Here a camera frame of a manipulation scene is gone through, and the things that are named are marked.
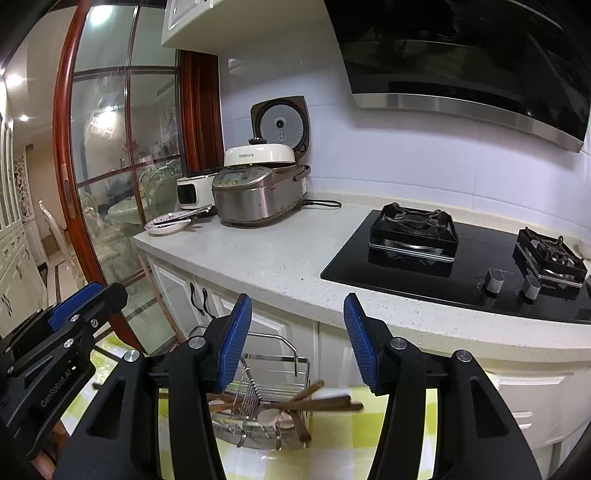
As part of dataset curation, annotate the white kitchen counter cabinet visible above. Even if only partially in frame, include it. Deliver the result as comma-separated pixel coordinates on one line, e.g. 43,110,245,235
133,191,591,462

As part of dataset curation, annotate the white dining chair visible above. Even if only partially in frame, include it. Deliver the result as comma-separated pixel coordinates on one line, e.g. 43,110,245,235
38,199,88,287

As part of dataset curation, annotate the black glass cooktop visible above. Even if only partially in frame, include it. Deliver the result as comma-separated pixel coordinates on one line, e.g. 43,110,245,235
320,208,591,326

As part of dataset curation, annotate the white carved cabinet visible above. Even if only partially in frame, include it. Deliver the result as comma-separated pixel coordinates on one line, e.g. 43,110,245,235
0,115,47,324

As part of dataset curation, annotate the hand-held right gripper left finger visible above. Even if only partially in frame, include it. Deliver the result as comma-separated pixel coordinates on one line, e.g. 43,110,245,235
54,293,254,480

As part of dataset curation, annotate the light brown wooden chopstick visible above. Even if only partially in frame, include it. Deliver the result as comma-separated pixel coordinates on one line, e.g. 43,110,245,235
281,381,326,411

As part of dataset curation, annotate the white plate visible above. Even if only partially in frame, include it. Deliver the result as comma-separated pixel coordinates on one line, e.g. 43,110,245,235
144,211,192,236

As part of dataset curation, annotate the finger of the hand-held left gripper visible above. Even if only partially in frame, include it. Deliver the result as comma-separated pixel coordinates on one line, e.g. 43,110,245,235
6,283,129,378
0,281,105,345

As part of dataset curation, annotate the black range hood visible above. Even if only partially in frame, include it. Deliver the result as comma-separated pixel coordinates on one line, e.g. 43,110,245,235
325,0,591,153

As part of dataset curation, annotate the silver rice cooker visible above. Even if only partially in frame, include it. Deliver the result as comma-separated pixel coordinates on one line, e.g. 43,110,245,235
211,95,312,227

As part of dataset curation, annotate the green checked tablecloth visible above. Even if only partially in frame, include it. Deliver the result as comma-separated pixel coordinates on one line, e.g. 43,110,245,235
60,332,439,480

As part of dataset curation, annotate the dark patterned serving utensil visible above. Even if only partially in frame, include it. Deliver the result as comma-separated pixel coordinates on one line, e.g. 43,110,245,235
150,205,218,228

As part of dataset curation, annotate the small white appliance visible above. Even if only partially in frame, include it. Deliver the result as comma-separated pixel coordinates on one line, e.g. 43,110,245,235
176,168,220,210

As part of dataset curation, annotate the black gas burner grate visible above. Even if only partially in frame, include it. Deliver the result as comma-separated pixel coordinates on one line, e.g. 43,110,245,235
512,227,589,289
368,202,459,264

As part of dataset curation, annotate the red framed glass sliding door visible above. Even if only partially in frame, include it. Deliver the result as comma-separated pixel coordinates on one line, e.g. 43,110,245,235
53,0,185,356

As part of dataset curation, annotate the white upper cabinet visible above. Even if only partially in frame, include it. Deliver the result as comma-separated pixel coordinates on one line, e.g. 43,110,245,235
161,0,328,58

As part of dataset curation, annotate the metal wire utensil rack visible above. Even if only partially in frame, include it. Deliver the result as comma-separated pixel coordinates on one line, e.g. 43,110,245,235
173,325,315,450

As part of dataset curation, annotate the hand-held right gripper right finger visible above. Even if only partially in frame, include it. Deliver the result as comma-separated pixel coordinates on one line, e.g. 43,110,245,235
343,292,542,480

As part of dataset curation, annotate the white lidded pot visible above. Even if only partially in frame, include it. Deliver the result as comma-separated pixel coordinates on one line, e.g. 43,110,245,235
224,137,297,168

